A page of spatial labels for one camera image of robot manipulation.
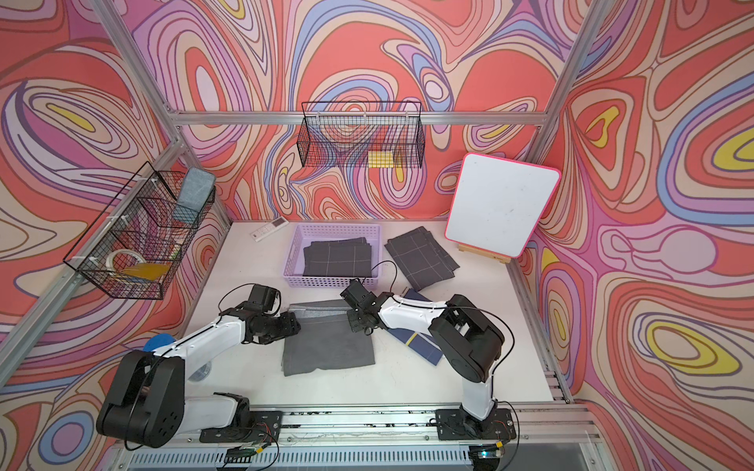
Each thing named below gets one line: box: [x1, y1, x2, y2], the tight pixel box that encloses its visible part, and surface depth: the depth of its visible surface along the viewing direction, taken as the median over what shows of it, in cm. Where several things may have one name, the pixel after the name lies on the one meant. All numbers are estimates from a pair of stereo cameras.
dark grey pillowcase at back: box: [383, 225, 461, 291], surface depth 110 cm
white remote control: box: [250, 215, 290, 243], surface depth 118 cm
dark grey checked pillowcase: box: [302, 237, 373, 278], surface depth 110 cm
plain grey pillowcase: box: [280, 299, 377, 377], surface depth 87 cm
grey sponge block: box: [172, 166, 216, 224], surface depth 82 cm
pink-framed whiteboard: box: [443, 152, 562, 259], surface depth 91 cm
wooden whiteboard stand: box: [457, 244, 512, 264], surface depth 107 cm
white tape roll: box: [106, 249, 147, 273], surface depth 69 cm
